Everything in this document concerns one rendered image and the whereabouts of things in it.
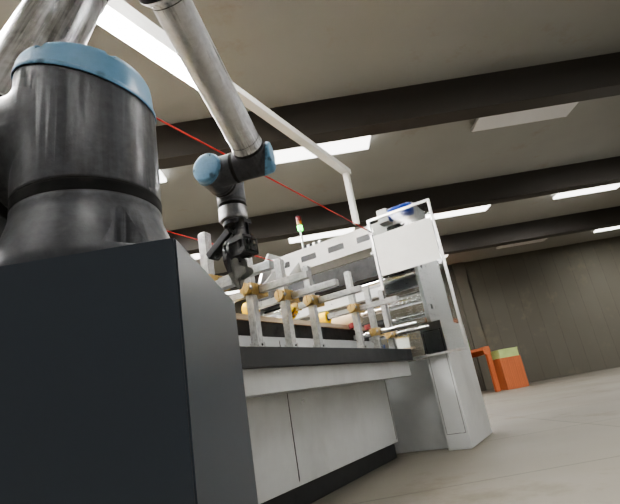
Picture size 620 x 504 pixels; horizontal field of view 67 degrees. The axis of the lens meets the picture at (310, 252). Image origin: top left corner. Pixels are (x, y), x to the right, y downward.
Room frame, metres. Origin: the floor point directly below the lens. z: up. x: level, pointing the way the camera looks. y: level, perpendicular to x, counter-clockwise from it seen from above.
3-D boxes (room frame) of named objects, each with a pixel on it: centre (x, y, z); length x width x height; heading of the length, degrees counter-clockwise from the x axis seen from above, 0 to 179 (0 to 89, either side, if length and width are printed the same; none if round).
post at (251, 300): (1.89, 0.27, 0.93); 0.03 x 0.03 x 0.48; 62
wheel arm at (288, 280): (1.92, 0.24, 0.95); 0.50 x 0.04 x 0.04; 62
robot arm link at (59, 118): (0.46, 0.24, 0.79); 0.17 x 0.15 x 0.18; 78
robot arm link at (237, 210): (1.34, 0.22, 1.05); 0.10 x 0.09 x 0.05; 151
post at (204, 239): (1.68, 0.39, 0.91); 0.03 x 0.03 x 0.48; 62
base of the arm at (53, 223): (0.46, 0.23, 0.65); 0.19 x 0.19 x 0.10
